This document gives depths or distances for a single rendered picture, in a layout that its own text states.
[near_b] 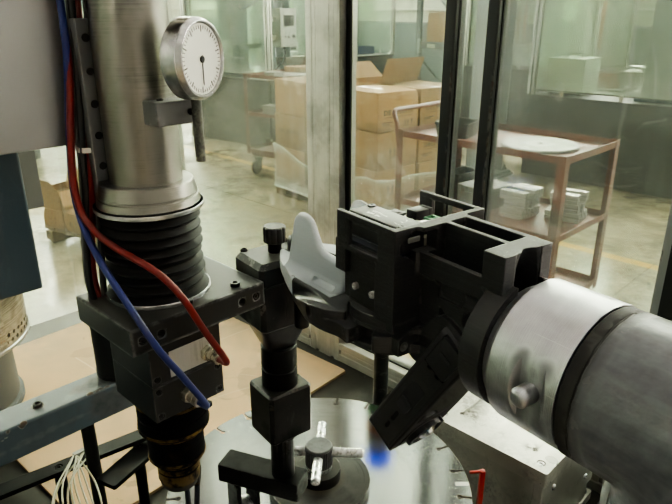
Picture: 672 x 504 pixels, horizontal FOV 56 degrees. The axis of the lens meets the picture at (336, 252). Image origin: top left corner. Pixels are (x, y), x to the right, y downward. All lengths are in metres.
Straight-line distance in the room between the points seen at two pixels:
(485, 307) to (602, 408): 0.07
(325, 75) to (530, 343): 0.93
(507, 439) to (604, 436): 0.63
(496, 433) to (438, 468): 0.17
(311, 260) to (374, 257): 0.08
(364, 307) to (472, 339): 0.09
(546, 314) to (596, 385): 0.04
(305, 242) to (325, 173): 0.79
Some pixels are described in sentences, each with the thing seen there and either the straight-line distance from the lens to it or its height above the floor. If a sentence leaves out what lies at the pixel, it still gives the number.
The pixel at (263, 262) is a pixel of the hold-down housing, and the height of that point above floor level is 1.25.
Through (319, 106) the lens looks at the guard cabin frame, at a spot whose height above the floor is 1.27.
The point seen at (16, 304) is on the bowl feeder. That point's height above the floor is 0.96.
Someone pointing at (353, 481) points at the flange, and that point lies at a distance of 0.72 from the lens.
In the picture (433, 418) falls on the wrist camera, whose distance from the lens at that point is 0.41.
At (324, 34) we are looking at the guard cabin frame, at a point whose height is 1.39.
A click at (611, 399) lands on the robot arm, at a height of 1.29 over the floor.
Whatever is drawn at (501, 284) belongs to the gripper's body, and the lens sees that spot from 0.31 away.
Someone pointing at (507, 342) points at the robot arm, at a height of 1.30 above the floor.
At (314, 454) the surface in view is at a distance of 0.69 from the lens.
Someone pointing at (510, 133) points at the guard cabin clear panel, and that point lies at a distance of 0.98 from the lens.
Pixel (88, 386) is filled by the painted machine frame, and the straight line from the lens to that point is 0.77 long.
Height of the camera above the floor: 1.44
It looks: 21 degrees down
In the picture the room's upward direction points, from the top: straight up
